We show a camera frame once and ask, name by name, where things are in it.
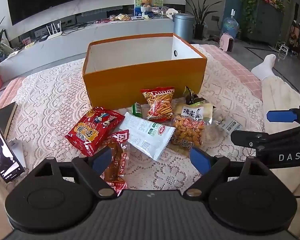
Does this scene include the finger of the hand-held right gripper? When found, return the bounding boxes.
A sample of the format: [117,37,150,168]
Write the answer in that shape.
[230,125,300,151]
[266,105,300,124]

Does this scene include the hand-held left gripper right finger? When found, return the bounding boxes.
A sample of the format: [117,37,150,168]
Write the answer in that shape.
[182,147,273,197]

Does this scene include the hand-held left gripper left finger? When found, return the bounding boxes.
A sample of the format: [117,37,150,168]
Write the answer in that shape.
[27,146,115,198]

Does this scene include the clear braised meat packet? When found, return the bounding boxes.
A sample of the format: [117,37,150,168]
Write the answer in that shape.
[100,129,130,197]

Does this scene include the small clear snack packet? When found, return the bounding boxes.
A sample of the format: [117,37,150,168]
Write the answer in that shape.
[211,112,243,137]

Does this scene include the red snack bag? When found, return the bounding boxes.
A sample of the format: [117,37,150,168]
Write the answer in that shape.
[65,107,125,157]

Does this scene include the orange cardboard box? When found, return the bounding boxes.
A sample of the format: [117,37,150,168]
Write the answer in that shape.
[82,33,207,110]

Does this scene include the person's leg with white sock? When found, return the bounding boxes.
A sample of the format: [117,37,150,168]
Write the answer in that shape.
[251,54,300,135]

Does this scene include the clear orange nuts packet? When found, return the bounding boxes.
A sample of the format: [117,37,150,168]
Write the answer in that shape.
[170,116,206,155]

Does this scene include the white snack packet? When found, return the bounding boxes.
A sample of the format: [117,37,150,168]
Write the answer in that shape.
[119,112,176,161]

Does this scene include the beige snack packet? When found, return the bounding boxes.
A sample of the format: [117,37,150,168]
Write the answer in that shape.
[174,103,213,125]

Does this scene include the small green snack packet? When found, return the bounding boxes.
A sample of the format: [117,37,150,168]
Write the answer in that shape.
[132,102,142,118]

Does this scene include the dark green snack packet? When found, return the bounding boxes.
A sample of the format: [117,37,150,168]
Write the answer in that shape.
[184,86,207,105]

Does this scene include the small white rack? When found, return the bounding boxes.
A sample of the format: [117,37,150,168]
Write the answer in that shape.
[277,42,289,55]

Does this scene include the red crispy sticks bag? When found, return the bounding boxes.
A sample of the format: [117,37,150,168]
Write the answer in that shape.
[140,87,175,123]

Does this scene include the pink checked tablecloth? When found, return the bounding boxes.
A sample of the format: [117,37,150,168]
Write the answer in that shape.
[0,44,264,110]

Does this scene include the pink space heater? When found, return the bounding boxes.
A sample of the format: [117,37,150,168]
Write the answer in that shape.
[219,33,235,52]

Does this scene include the dark teal cabinet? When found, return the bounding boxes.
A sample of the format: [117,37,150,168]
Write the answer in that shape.
[245,0,284,47]

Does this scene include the smartphone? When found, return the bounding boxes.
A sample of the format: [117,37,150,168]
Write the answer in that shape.
[0,110,25,183]

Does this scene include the blue water bottle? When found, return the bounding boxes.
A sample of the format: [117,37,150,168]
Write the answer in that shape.
[222,9,240,38]

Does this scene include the dark book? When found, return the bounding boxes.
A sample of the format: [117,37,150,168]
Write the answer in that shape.
[0,102,17,139]

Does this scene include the white media console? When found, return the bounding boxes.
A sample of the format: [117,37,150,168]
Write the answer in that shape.
[0,17,175,75]

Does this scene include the green trailing plant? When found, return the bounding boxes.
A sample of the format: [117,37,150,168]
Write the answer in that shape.
[234,0,264,34]

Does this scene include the potted long-leaf plant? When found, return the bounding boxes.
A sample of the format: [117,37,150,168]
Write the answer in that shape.
[180,0,222,40]

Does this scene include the grey metal trash can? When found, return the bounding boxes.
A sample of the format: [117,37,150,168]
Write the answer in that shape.
[173,12,195,40]

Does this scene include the white router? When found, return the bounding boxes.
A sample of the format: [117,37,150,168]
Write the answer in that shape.
[45,22,63,40]

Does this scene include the snack bags on console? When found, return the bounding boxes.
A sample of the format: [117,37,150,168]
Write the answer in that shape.
[110,13,131,21]

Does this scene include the greeting card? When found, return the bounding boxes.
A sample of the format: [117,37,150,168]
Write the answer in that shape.
[134,0,164,8]

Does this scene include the black cables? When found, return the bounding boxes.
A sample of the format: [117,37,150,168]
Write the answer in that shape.
[62,21,93,30]

